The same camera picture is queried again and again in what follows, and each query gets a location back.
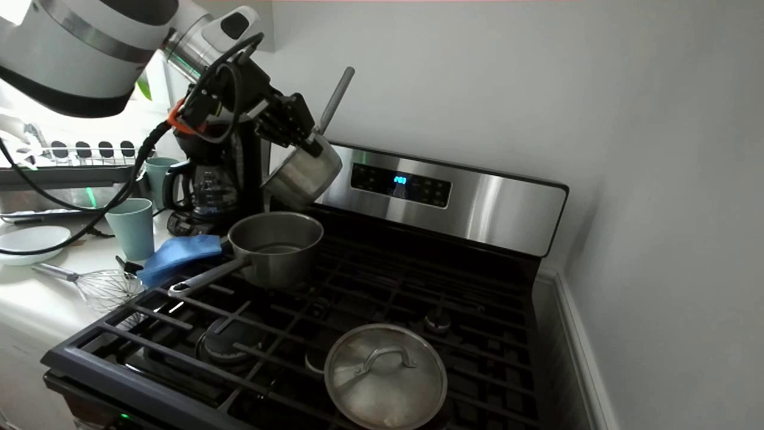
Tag black coffee maker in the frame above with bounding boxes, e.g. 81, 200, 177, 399
165, 127, 265, 236

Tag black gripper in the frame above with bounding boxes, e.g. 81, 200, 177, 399
177, 54, 323, 157

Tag blue cloth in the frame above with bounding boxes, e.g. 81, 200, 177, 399
136, 234, 223, 287

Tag light green cup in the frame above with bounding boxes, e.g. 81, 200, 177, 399
105, 199, 156, 260

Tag silver pot lid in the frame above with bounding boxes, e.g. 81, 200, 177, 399
323, 323, 452, 430

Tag small silver saucepan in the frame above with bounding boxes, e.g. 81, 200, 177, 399
264, 66, 357, 211

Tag metal whisk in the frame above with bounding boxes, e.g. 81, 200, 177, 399
35, 262, 140, 301

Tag black stainless gas stove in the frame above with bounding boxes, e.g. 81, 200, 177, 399
43, 144, 568, 430

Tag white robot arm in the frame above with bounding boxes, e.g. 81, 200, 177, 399
0, 0, 320, 154

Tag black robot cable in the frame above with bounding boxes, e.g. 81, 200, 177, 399
0, 30, 271, 258

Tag dish drying rack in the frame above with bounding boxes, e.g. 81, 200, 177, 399
0, 133, 140, 212

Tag large silver saucepan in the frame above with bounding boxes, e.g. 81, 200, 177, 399
167, 211, 325, 298

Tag white plate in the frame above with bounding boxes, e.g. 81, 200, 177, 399
0, 225, 72, 264

